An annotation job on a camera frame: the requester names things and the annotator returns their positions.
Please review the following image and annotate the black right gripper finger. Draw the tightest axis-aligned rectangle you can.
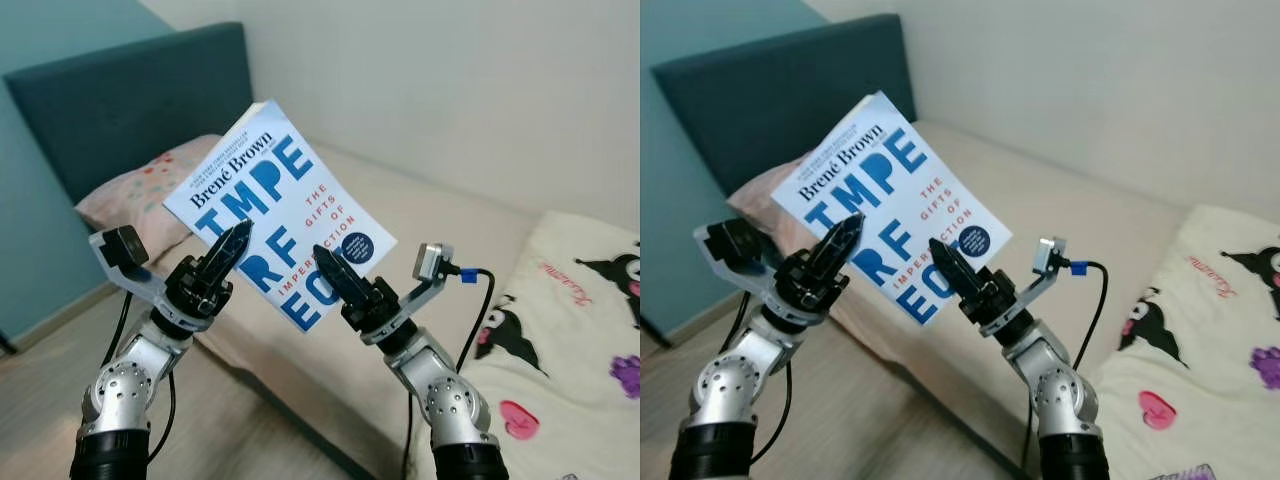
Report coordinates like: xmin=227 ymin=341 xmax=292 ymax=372
xmin=927 ymin=237 xmax=982 ymax=296
xmin=312 ymin=243 xmax=367 ymax=306

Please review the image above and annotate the teal upholstered headboard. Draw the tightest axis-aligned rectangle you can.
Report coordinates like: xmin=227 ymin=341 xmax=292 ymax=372
xmin=652 ymin=13 xmax=918 ymax=197
xmin=5 ymin=22 xmax=254 ymax=207

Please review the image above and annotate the dark teal bed base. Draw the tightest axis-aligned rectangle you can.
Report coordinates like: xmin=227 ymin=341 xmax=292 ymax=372
xmin=300 ymin=420 xmax=379 ymax=480

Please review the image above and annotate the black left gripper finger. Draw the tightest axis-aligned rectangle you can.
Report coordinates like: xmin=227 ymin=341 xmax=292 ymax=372
xmin=204 ymin=219 xmax=255 ymax=292
xmin=814 ymin=212 xmax=867 ymax=284

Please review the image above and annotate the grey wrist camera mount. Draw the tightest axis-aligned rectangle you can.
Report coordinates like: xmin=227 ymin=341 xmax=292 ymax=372
xmin=360 ymin=242 xmax=457 ymax=347
xmin=89 ymin=225 xmax=177 ymax=312
xmin=980 ymin=236 xmax=1070 ymax=337
xmin=693 ymin=217 xmax=792 ymax=302

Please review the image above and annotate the cream sheeted bed mattress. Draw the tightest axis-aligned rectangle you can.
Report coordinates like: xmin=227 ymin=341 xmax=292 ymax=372
xmin=800 ymin=120 xmax=1192 ymax=463
xmin=145 ymin=140 xmax=542 ymax=473

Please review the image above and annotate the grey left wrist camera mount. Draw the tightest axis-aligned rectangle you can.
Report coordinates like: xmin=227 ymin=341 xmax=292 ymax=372
xmin=89 ymin=225 xmax=177 ymax=312
xmin=693 ymin=217 xmax=792 ymax=302

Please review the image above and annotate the white and blue paperback book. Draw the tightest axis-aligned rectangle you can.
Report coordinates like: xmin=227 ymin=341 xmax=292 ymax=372
xmin=163 ymin=100 xmax=399 ymax=335
xmin=770 ymin=92 xmax=1014 ymax=327

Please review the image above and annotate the pink pillow with coloured spots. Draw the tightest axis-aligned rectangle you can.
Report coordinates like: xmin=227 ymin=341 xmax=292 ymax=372
xmin=727 ymin=150 xmax=832 ymax=242
xmin=75 ymin=135 xmax=227 ymax=257

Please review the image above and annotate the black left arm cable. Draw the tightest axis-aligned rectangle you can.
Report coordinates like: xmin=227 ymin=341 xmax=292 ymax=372
xmin=720 ymin=290 xmax=797 ymax=467
xmin=100 ymin=290 xmax=178 ymax=467

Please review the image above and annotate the cream blanket with cartoon prints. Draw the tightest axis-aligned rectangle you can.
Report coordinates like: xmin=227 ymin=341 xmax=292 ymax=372
xmin=450 ymin=210 xmax=641 ymax=480
xmin=1085 ymin=205 xmax=1280 ymax=480

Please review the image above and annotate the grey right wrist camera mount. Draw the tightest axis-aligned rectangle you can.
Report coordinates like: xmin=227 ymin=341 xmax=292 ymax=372
xmin=980 ymin=236 xmax=1070 ymax=337
xmin=360 ymin=242 xmax=457 ymax=347

